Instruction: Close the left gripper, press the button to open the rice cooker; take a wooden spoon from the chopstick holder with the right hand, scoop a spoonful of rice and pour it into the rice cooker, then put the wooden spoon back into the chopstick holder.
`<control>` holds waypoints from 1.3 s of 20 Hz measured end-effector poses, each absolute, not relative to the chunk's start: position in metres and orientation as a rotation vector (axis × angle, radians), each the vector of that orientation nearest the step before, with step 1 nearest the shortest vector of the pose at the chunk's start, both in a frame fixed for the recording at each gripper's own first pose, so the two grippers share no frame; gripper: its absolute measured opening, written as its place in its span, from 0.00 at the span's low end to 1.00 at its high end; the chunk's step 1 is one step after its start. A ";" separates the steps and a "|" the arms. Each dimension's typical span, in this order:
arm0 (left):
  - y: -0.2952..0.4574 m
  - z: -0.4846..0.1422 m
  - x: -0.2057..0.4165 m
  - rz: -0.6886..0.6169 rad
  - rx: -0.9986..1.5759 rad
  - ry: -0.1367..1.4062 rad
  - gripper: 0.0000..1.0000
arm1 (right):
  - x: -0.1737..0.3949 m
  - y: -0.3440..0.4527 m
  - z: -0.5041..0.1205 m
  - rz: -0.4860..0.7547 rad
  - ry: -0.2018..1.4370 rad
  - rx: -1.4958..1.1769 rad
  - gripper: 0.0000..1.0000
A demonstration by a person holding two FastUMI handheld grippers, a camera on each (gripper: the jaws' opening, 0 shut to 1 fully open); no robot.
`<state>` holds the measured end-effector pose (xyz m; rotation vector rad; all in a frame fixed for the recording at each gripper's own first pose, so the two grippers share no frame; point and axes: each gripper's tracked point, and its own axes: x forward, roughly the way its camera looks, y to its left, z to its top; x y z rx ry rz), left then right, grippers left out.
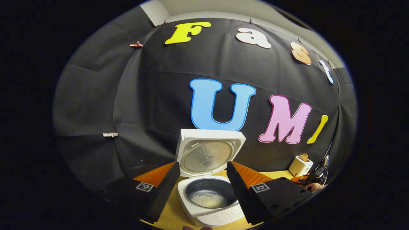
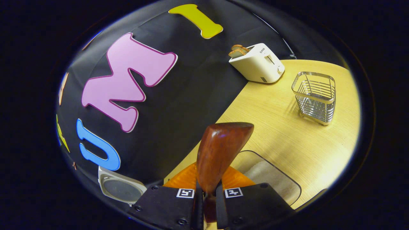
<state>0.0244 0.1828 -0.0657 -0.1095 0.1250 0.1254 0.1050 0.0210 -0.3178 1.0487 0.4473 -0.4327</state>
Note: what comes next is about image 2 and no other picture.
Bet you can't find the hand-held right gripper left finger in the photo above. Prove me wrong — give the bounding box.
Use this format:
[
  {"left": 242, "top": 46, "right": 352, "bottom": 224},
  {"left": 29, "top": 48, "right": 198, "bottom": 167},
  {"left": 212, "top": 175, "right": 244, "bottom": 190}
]
[{"left": 128, "top": 162, "right": 204, "bottom": 230}]

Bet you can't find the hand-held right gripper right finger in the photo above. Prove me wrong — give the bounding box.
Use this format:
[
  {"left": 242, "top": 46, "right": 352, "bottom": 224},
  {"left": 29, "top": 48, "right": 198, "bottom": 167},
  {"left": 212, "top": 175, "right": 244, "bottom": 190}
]
[{"left": 216, "top": 165, "right": 296, "bottom": 230}]

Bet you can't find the white rice cooker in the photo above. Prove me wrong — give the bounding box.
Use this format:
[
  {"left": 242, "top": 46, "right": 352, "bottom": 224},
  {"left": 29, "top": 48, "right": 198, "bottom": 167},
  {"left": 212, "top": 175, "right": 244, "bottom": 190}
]
[{"left": 98, "top": 166, "right": 147, "bottom": 205}]

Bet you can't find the brown wooden spoon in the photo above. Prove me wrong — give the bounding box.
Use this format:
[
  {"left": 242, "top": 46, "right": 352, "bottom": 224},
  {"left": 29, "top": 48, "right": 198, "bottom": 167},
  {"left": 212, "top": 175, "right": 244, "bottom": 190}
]
[{"left": 196, "top": 122, "right": 255, "bottom": 224}]

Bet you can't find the metal wire chopstick holder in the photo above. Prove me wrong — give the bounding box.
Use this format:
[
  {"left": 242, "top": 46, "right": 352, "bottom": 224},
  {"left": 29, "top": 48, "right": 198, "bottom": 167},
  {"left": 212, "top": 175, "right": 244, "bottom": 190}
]
[{"left": 291, "top": 71, "right": 336, "bottom": 126}]

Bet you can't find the clear plastic rice container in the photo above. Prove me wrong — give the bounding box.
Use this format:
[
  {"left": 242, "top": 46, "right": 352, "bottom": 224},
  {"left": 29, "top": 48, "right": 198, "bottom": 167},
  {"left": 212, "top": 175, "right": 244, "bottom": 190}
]
[{"left": 230, "top": 150, "right": 302, "bottom": 206}]

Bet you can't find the black backdrop cloth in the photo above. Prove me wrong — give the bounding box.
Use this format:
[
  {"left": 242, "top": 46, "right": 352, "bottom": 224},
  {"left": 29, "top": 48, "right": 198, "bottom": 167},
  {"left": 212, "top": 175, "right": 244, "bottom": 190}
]
[{"left": 56, "top": 0, "right": 349, "bottom": 205}]

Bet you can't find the white toaster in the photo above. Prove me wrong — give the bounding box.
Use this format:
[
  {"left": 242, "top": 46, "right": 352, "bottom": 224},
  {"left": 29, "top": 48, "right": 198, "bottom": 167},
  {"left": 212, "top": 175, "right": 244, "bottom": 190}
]
[{"left": 228, "top": 43, "right": 285, "bottom": 84}]

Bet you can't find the black power cable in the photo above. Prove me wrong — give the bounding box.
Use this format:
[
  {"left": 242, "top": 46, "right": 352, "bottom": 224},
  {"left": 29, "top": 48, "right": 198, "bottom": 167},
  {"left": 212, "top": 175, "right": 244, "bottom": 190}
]
[{"left": 252, "top": 13, "right": 297, "bottom": 60}]

